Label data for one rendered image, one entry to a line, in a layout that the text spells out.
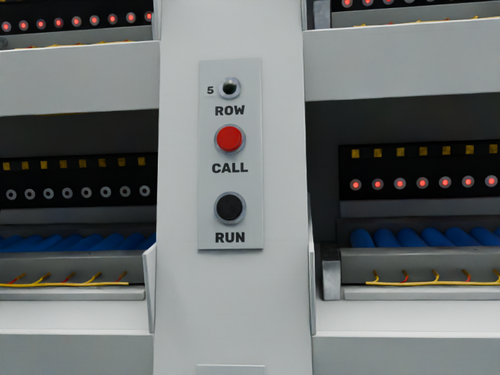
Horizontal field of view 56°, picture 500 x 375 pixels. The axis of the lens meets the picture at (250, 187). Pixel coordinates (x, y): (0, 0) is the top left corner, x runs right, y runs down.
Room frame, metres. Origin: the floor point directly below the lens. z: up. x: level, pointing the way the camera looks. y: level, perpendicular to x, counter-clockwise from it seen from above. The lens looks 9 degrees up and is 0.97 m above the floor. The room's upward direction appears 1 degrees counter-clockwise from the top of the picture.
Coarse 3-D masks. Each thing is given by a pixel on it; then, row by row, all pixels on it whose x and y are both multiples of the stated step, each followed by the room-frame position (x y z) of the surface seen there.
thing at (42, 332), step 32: (0, 224) 0.49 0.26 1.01; (32, 224) 0.49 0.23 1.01; (0, 288) 0.38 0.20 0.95; (32, 288) 0.38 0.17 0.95; (64, 288) 0.38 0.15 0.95; (96, 288) 0.37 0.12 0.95; (128, 288) 0.37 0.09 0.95; (0, 320) 0.33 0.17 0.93; (32, 320) 0.32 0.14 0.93; (64, 320) 0.32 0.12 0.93; (96, 320) 0.32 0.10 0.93; (128, 320) 0.32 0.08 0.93; (0, 352) 0.31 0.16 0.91; (32, 352) 0.31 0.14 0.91; (64, 352) 0.31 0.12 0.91; (96, 352) 0.30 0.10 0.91; (128, 352) 0.30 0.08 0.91
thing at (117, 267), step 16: (0, 256) 0.38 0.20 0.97; (16, 256) 0.38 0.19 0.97; (32, 256) 0.38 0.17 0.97; (48, 256) 0.38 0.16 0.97; (64, 256) 0.38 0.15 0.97; (80, 256) 0.37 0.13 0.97; (96, 256) 0.37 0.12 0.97; (112, 256) 0.37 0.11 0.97; (128, 256) 0.37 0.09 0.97; (0, 272) 0.38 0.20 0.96; (16, 272) 0.38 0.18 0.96; (32, 272) 0.38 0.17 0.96; (48, 272) 0.38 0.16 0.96; (64, 272) 0.38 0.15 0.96; (80, 272) 0.37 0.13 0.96; (96, 272) 0.37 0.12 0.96; (112, 272) 0.37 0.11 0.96; (128, 272) 0.37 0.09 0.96
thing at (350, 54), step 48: (336, 0) 0.45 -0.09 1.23; (384, 0) 0.44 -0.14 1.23; (432, 0) 0.44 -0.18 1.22; (480, 0) 0.43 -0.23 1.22; (336, 48) 0.29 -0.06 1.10; (384, 48) 0.28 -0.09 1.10; (432, 48) 0.28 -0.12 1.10; (480, 48) 0.28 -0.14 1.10; (336, 96) 0.30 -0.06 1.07; (384, 96) 0.29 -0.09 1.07
